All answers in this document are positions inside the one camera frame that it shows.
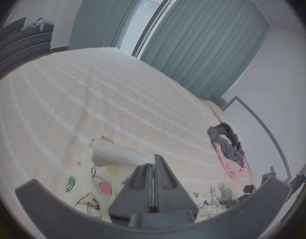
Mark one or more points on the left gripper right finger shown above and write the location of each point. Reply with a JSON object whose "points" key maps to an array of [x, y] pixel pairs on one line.
{"points": [[173, 193]]}

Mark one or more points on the black chest of drawers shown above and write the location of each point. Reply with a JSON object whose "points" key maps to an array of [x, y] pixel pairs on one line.
{"points": [[21, 48]]}

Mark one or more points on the pink pillow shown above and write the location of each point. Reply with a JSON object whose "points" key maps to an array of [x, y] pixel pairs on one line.
{"points": [[212, 106]]}

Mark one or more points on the blue-green curtain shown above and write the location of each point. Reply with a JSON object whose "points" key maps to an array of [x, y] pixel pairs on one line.
{"points": [[205, 38], [100, 16]]}

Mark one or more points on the grey bedside table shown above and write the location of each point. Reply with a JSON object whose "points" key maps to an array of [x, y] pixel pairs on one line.
{"points": [[219, 99]]}

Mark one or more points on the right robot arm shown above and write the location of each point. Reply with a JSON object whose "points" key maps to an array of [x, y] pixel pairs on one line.
{"points": [[268, 175]]}

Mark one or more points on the white printed pyjama top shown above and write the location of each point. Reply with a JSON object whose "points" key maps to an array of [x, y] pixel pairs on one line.
{"points": [[105, 158]]}

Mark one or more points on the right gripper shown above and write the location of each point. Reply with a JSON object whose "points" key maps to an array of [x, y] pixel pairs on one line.
{"points": [[243, 197]]}

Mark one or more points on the bed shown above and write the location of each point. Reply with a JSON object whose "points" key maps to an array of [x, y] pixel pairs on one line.
{"points": [[93, 96]]}

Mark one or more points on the window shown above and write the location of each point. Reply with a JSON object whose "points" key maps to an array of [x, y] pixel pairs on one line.
{"points": [[143, 16]]}

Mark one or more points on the pile of clothes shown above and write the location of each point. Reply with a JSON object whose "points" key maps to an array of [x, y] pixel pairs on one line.
{"points": [[227, 153]]}

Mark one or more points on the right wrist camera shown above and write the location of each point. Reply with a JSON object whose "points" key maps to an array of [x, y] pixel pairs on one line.
{"points": [[248, 189]]}

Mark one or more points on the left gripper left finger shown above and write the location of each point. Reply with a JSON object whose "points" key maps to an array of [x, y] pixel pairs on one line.
{"points": [[135, 193]]}

